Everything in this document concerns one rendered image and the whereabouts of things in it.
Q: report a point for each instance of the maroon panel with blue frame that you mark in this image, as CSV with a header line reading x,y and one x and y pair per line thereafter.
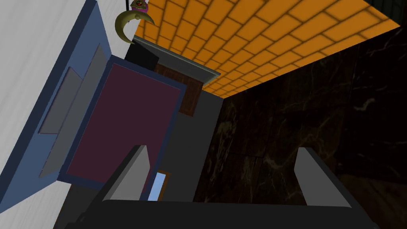
x,y
127,121

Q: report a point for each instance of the light blue picture, orange frame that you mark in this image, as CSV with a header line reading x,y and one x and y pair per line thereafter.
x,y
159,187

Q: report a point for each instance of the brown wooden door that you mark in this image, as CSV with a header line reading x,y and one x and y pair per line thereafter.
x,y
190,95

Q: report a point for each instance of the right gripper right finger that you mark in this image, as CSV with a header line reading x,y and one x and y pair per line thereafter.
x,y
314,184

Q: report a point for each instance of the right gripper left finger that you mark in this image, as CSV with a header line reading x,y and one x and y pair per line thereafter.
x,y
132,178

